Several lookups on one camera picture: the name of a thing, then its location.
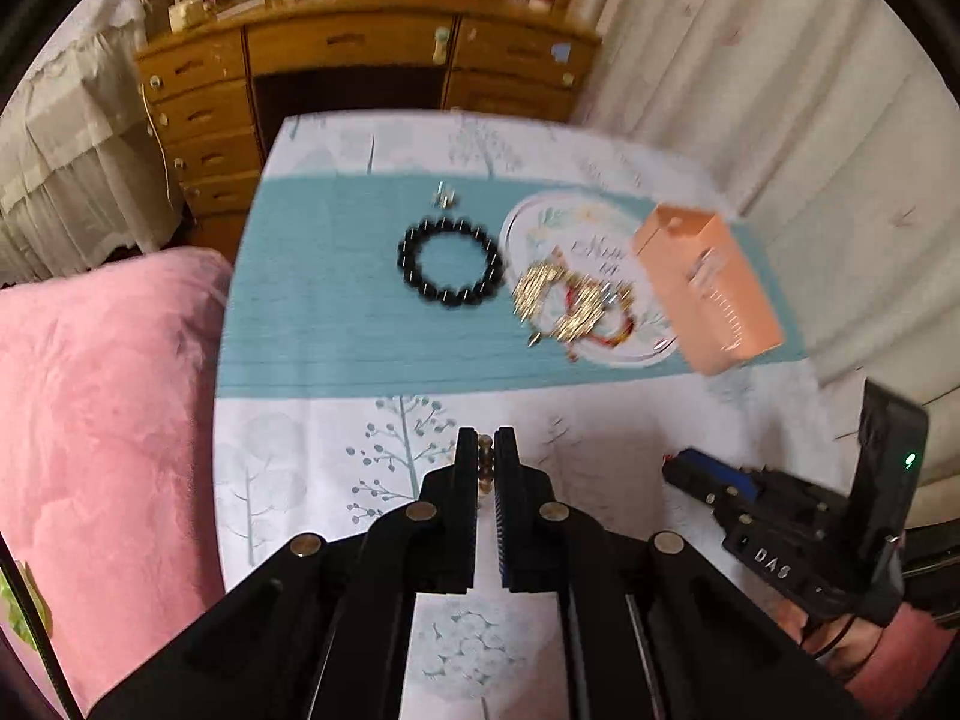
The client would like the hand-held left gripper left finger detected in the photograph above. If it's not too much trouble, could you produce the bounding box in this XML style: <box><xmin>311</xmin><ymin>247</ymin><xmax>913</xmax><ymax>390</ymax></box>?
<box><xmin>90</xmin><ymin>426</ymin><xmax>479</xmax><ymax>720</ymax></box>

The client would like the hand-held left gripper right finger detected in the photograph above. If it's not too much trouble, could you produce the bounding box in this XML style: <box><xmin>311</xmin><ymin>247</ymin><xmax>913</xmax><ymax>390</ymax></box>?
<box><xmin>493</xmin><ymin>426</ymin><xmax>863</xmax><ymax>720</ymax></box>

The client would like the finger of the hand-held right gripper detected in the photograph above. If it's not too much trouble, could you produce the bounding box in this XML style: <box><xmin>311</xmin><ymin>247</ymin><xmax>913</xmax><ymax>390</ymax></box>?
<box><xmin>677</xmin><ymin>448</ymin><xmax>764</xmax><ymax>500</ymax></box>
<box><xmin>662</xmin><ymin>459</ymin><xmax>745</xmax><ymax>535</ymax></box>

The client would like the red string bracelet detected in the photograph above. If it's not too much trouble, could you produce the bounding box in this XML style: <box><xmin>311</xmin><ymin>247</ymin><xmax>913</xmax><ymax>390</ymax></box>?
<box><xmin>553</xmin><ymin>279</ymin><xmax>640</xmax><ymax>355</ymax></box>

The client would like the peach paper box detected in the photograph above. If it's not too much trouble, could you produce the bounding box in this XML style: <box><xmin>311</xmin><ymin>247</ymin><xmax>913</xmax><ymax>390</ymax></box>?
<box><xmin>629</xmin><ymin>203</ymin><xmax>788</xmax><ymax>377</ymax></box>

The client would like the gold chain jewelry pile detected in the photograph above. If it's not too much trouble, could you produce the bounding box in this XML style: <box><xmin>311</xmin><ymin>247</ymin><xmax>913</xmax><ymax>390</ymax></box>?
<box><xmin>513</xmin><ymin>262</ymin><xmax>610</xmax><ymax>347</ymax></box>

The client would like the black bead bracelet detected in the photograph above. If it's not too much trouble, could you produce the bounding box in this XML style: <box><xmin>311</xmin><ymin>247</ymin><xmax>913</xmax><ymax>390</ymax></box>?
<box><xmin>396</xmin><ymin>215</ymin><xmax>506</xmax><ymax>309</ymax></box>

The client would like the round white printed plate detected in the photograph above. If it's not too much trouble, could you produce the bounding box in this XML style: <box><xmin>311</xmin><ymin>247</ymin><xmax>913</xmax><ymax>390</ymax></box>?
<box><xmin>498</xmin><ymin>190</ymin><xmax>703</xmax><ymax>371</ymax></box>

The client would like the tree print tablecloth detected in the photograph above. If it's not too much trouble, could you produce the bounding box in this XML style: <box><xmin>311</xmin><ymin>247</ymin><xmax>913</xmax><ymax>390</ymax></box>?
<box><xmin>212</xmin><ymin>110</ymin><xmax>872</xmax><ymax>720</ymax></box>

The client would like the white floral curtain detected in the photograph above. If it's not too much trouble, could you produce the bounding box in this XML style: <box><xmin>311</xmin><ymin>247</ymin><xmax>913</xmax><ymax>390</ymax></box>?
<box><xmin>568</xmin><ymin>0</ymin><xmax>960</xmax><ymax>485</ymax></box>

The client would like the wooden desk with drawers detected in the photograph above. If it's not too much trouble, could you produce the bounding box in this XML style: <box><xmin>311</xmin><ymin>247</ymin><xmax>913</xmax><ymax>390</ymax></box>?
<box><xmin>134</xmin><ymin>0</ymin><xmax>602</xmax><ymax>257</ymax></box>

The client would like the white lace bed cover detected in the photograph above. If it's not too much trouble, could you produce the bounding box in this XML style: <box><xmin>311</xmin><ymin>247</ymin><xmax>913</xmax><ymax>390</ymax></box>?
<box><xmin>0</xmin><ymin>0</ymin><xmax>190</xmax><ymax>287</ymax></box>

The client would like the black cable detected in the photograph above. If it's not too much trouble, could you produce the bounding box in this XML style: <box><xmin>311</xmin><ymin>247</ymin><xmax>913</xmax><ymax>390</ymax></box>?
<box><xmin>798</xmin><ymin>611</ymin><xmax>860</xmax><ymax>662</ymax></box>

